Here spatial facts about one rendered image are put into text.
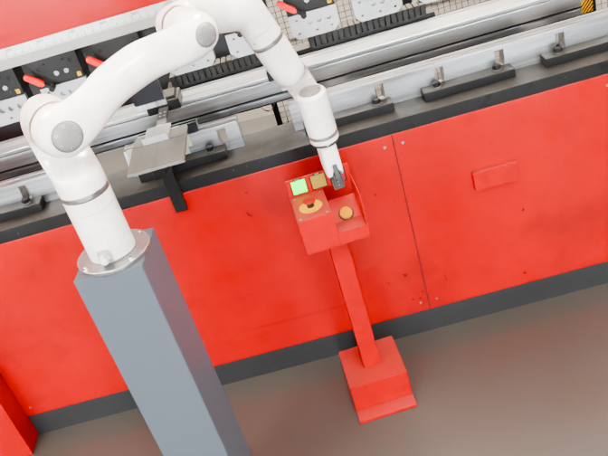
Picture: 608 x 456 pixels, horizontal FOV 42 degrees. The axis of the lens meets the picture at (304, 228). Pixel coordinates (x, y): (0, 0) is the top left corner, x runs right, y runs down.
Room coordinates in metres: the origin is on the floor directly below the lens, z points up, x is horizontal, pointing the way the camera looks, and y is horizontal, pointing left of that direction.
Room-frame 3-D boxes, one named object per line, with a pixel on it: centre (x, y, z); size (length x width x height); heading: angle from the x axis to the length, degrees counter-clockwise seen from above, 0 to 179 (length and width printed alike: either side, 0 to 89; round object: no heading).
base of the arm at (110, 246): (1.75, 0.47, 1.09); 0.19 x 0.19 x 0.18
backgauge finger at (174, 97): (2.62, 0.34, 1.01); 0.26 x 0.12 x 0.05; 176
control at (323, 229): (2.07, -0.09, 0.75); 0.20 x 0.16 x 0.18; 90
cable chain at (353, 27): (2.81, -0.44, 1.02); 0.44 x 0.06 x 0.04; 86
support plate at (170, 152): (2.31, 0.36, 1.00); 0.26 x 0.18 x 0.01; 176
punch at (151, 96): (2.46, 0.35, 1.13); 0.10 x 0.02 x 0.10; 86
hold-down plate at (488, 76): (2.34, -0.65, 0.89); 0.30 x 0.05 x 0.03; 86
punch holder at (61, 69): (2.47, 0.58, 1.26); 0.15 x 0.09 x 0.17; 86
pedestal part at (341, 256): (2.07, -0.09, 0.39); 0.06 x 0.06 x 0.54; 0
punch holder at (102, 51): (2.46, 0.38, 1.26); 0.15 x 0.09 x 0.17; 86
